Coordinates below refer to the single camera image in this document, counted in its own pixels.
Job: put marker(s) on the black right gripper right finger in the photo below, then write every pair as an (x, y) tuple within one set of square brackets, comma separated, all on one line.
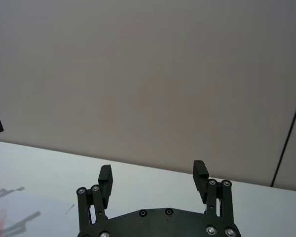
[(199, 177)]

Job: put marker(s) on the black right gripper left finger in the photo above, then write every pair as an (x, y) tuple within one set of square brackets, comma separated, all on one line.
[(105, 182)]

